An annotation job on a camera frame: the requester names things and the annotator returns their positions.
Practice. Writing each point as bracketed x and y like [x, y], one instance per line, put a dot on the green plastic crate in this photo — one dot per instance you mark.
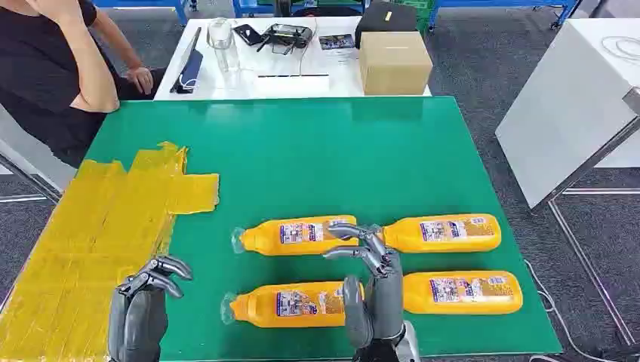
[425, 15]

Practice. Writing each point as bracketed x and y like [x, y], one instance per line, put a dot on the green table mat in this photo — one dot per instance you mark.
[325, 165]

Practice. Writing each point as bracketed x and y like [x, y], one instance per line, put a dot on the blue metal frame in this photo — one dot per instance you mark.
[250, 7]
[500, 3]
[150, 3]

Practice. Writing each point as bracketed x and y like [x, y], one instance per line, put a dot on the white desk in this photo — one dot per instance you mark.
[345, 75]

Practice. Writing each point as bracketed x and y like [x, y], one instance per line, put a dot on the brown cardboard box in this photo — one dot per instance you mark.
[395, 65]

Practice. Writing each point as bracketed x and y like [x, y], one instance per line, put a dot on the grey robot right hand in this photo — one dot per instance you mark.
[387, 300]

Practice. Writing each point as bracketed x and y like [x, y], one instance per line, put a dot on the printed photo card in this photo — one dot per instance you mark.
[336, 42]

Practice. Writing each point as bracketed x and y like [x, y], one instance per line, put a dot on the black phone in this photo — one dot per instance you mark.
[248, 34]

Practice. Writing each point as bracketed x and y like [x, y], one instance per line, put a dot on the white power strip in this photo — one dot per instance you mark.
[292, 86]

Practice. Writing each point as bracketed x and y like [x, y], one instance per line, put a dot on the white side table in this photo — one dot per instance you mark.
[565, 115]
[30, 150]

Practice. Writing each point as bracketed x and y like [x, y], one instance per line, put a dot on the clear plastic bottle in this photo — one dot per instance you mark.
[222, 40]

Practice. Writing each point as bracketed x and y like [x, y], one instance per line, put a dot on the person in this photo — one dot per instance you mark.
[30, 75]

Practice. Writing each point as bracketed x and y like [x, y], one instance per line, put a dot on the person's left hand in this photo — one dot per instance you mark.
[140, 80]

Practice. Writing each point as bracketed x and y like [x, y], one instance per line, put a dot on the orange drink bottle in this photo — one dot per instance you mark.
[465, 306]
[300, 245]
[280, 317]
[450, 242]

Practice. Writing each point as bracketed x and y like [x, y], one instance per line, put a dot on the black remote controller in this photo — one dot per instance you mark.
[287, 36]

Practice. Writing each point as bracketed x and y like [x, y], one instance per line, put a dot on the black box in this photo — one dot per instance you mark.
[385, 27]

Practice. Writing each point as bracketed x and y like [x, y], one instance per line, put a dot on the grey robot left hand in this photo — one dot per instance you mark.
[137, 319]

